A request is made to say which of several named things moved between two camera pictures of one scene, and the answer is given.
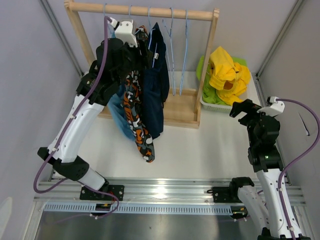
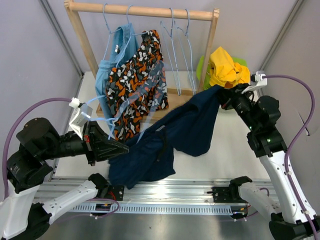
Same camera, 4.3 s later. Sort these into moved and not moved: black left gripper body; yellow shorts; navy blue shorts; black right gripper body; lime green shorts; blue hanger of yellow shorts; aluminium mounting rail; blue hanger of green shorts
Moved: black left gripper body; blue hanger of yellow shorts; navy blue shorts; blue hanger of green shorts; black right gripper body
Not moved: aluminium mounting rail; lime green shorts; yellow shorts
